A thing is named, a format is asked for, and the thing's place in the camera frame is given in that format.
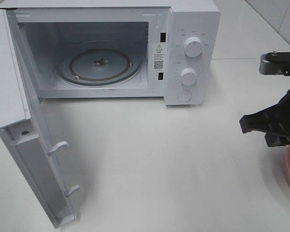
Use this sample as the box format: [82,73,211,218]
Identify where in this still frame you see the upper white power knob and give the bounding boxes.
[183,35,203,58]

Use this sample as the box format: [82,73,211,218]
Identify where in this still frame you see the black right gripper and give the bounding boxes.
[239,52,290,147]

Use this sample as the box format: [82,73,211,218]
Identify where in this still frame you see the white microwave oven body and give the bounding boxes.
[0,0,220,105]

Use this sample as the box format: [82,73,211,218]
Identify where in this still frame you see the round white door-open button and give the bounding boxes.
[177,90,192,102]

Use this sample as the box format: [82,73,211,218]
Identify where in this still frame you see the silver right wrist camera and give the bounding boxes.
[259,52,287,75]

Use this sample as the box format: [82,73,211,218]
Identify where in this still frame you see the white microwave door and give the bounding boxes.
[0,9,79,228]

